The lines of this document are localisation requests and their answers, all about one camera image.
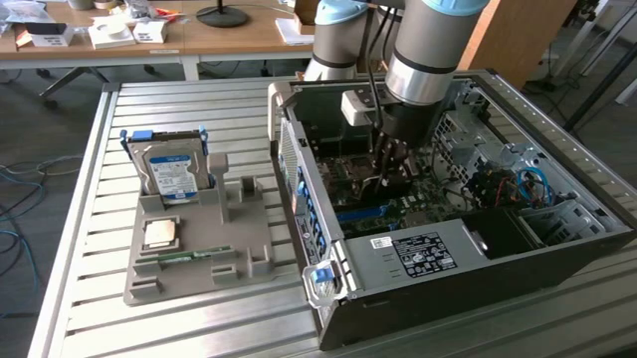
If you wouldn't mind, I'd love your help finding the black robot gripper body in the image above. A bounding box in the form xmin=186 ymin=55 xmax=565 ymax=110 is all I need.
xmin=381 ymin=101 xmax=440 ymax=147

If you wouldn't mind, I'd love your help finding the dark graphics card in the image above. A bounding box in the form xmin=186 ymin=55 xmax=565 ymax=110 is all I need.
xmin=334 ymin=173 xmax=417 ymax=210

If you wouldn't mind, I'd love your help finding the CPU socket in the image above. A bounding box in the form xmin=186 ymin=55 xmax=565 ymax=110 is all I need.
xmin=341 ymin=155 xmax=379 ymax=180

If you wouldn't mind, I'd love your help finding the green motherboard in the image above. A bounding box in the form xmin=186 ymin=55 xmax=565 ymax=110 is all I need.
xmin=313 ymin=141 xmax=469 ymax=239

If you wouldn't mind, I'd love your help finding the perforated metal drive cage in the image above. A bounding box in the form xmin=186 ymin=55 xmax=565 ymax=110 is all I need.
xmin=431 ymin=110 xmax=505 ymax=180

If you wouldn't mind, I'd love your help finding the blue expansion slot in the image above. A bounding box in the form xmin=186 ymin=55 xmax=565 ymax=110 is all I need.
xmin=338 ymin=201 xmax=394 ymax=222

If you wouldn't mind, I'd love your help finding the black fan shroud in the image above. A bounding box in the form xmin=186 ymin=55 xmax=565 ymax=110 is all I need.
xmin=460 ymin=208 xmax=545 ymax=260

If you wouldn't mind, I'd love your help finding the grey power supply unit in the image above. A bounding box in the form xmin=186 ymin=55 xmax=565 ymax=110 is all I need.
xmin=343 ymin=219 xmax=486 ymax=292

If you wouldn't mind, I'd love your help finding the wooden cabinet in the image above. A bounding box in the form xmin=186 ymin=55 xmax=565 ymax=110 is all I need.
xmin=456 ymin=0 xmax=581 ymax=90

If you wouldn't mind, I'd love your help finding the blue case release latch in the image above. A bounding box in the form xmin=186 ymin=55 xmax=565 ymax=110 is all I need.
xmin=310 ymin=260 xmax=345 ymax=292

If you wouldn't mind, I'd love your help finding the white paper pad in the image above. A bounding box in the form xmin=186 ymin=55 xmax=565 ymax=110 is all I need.
xmin=275 ymin=17 xmax=317 ymax=46

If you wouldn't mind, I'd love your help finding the metal disk bay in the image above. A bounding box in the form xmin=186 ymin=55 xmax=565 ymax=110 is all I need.
xmin=520 ymin=199 xmax=612 ymax=247

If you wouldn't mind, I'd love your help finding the brown cardboard box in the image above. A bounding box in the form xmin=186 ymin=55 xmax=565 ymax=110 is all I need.
xmin=293 ymin=0 xmax=319 ymax=26

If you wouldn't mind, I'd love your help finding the black open PC case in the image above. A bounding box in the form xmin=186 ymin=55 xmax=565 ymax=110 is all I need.
xmin=267 ymin=68 xmax=637 ymax=351

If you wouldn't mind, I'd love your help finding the grey parts rack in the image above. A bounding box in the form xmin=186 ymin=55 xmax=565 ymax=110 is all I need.
xmin=123 ymin=152 xmax=278 ymax=307

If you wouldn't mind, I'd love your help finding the hard disk in blue caddy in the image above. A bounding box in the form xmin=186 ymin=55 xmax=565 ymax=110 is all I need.
xmin=120 ymin=125 xmax=210 ymax=205

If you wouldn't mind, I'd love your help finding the wooden desk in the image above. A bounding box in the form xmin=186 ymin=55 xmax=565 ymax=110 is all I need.
xmin=0 ymin=0 xmax=457 ymax=81

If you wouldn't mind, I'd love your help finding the black lamp base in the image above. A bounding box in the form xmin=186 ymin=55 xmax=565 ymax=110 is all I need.
xmin=195 ymin=0 xmax=250 ymax=28

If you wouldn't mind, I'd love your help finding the copper-toned CPU chip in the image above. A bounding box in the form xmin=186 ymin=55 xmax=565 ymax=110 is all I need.
xmin=143 ymin=219 xmax=180 ymax=250

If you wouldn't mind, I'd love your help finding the green RAM stick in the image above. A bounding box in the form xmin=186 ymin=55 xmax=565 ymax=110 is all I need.
xmin=136 ymin=245 xmax=234 ymax=264

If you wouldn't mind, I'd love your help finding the small white labelled box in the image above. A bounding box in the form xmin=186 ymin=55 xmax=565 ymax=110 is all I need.
xmin=132 ymin=21 xmax=168 ymax=44

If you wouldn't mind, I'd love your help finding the white box with black label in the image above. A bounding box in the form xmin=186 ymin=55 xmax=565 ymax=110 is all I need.
xmin=24 ymin=22 xmax=76 ymax=48

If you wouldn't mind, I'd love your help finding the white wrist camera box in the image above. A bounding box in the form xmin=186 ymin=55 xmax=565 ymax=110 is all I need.
xmin=339 ymin=89 xmax=387 ymax=128

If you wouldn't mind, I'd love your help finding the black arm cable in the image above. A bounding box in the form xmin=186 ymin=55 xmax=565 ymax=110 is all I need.
xmin=366 ymin=5 xmax=393 ymax=150

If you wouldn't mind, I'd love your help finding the blue data wire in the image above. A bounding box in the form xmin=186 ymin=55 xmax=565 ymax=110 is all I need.
xmin=514 ymin=167 xmax=557 ymax=208

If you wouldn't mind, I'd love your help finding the floor cable bundle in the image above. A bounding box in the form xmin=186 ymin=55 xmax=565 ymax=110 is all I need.
xmin=0 ymin=154 xmax=86 ymax=318

